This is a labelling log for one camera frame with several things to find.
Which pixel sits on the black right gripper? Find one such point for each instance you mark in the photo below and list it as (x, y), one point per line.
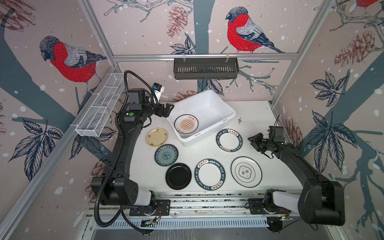
(255, 141)

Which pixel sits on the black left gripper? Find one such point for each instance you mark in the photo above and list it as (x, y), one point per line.
(167, 110)

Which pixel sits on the orange sunburst white plate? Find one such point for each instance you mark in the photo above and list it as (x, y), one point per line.
(186, 124)

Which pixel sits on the green rimmed white plate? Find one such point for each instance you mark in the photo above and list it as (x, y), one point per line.
(229, 140)

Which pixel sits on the white plate thin green rim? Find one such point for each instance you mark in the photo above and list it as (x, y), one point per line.
(246, 172)

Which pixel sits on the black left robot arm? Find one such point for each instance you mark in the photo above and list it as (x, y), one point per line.
(114, 187)

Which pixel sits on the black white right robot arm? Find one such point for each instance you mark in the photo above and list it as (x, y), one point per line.
(321, 200)

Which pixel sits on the white plastic bin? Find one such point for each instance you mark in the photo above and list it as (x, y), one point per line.
(211, 111)

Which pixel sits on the yellow translucent plate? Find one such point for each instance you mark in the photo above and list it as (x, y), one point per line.
(156, 137)

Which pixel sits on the teal patterned small plate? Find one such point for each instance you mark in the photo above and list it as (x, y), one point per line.
(166, 155)

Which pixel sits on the large green rimmed plate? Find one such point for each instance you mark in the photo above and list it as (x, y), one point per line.
(210, 174)

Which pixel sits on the black round plate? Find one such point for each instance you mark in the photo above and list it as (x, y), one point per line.
(178, 176)

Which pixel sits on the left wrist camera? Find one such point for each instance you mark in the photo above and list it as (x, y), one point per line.
(158, 90)

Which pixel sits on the black hanging wire basket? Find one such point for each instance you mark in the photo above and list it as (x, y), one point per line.
(206, 68)

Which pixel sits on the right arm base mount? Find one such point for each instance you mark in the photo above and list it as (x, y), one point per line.
(256, 206)

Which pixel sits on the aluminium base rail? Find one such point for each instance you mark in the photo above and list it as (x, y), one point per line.
(209, 203)

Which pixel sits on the white mesh wall shelf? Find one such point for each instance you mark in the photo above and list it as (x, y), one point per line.
(100, 110)

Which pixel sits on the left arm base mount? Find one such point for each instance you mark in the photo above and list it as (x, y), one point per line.
(159, 208)

